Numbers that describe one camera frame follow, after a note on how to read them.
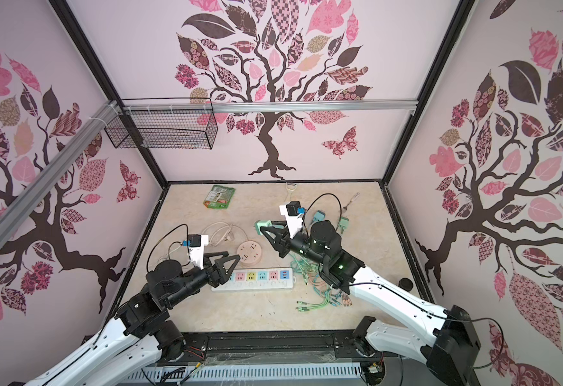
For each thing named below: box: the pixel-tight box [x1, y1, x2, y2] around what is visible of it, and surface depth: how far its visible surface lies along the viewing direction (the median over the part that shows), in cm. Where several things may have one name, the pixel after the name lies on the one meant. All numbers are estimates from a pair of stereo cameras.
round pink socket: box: [236, 240, 263, 267], surface depth 95 cm
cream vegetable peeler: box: [283, 182, 299, 202], surface depth 119 cm
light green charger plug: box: [254, 219, 272, 236], surface depth 67 cm
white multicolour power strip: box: [211, 267, 296, 292], surface depth 87 cm
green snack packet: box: [202, 184, 236, 210], surface depth 116 cm
